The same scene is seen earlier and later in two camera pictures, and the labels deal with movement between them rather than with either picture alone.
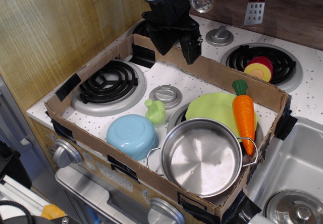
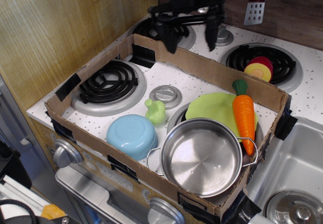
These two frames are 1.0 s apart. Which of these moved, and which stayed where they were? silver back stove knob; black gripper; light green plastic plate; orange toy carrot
Moved: black gripper
Stayed: light green plastic plate; orange toy carrot; silver back stove knob
